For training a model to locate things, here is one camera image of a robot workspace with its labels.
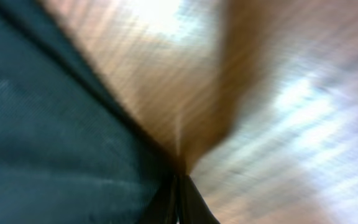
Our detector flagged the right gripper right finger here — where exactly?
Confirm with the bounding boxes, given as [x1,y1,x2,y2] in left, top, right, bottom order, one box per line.
[178,175,219,224]

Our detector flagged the black polo shirt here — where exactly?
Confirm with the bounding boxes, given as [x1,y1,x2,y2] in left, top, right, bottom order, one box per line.
[0,1,173,223]

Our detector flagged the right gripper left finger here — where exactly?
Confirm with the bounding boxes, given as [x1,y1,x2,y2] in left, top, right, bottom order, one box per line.
[138,175,178,224]

